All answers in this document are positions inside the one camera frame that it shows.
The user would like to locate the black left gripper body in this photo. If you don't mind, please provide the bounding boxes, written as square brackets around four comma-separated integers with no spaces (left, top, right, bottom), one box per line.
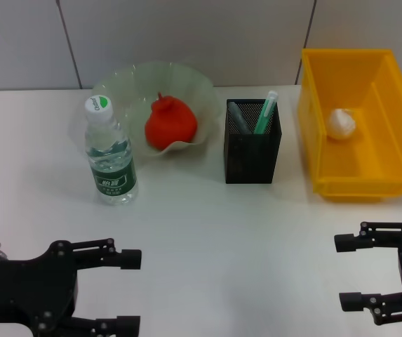
[0,239,79,337]

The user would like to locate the water bottle with green label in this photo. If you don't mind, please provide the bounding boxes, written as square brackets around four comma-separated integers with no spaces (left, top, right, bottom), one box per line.
[83,94,140,206]

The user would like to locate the white paper ball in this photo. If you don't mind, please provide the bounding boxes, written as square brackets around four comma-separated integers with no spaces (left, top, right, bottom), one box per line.
[326,107,358,142]

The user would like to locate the red-orange toy orange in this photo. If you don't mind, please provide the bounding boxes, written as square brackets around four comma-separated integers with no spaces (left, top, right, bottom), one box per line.
[144,91,199,152]

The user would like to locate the green utility knife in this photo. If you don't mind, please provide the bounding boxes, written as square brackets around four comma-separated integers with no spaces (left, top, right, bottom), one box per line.
[253,90,280,136]

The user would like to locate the grey pen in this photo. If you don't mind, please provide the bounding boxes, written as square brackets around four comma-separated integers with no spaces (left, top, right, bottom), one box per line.
[227,101,253,136]

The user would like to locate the black mesh pen holder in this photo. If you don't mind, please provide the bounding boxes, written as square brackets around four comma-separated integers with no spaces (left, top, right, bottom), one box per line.
[225,98,283,185]

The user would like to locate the translucent green fruit plate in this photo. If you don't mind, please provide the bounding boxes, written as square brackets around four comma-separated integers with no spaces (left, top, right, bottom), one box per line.
[69,61,223,164]

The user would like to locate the yellow plastic bin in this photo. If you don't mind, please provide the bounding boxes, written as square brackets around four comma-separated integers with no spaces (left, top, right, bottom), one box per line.
[297,48,402,203]

